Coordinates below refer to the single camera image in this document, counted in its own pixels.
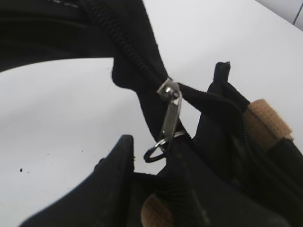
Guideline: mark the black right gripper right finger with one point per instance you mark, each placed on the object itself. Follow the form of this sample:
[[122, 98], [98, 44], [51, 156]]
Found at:
[[197, 197]]

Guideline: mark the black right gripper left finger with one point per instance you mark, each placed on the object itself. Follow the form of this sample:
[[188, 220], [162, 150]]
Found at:
[[101, 200]]

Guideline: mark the black bag with tan handles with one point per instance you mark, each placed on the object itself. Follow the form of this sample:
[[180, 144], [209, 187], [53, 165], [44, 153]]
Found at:
[[246, 144]]

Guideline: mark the silver zipper pull with ring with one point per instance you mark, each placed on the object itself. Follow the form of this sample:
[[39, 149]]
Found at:
[[170, 92]]

